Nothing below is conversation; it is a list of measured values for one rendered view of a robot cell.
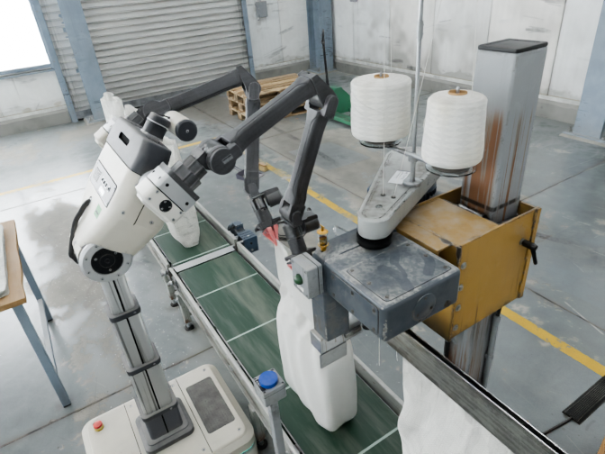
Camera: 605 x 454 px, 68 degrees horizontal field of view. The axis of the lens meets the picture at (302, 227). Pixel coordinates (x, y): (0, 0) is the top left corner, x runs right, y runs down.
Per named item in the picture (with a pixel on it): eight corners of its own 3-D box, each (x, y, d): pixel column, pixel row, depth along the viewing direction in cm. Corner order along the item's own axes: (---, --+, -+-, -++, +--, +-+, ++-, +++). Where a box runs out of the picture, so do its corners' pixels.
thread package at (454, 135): (407, 159, 112) (410, 91, 104) (448, 145, 119) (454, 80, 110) (454, 178, 101) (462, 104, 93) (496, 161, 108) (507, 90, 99)
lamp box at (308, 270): (293, 286, 118) (290, 257, 114) (308, 279, 120) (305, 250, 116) (309, 300, 113) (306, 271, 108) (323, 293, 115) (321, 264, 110)
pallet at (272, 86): (226, 95, 697) (225, 86, 690) (295, 82, 743) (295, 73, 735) (245, 106, 634) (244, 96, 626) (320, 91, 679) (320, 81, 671)
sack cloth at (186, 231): (159, 224, 334) (133, 130, 298) (187, 215, 343) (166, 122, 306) (178, 252, 298) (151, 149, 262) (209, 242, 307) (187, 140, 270)
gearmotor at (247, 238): (222, 239, 329) (219, 222, 322) (240, 232, 335) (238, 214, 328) (240, 258, 307) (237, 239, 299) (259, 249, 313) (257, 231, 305)
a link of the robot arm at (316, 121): (307, 86, 141) (328, 94, 134) (321, 90, 145) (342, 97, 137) (274, 213, 155) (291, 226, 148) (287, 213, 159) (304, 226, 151)
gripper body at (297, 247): (318, 251, 156) (311, 231, 156) (293, 262, 152) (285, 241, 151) (309, 252, 162) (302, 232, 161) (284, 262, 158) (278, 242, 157)
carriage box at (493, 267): (388, 297, 144) (391, 211, 129) (462, 259, 159) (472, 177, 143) (448, 342, 126) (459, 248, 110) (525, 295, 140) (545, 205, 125)
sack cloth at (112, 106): (115, 167, 440) (93, 94, 404) (136, 162, 450) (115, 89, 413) (129, 183, 406) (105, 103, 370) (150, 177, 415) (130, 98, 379)
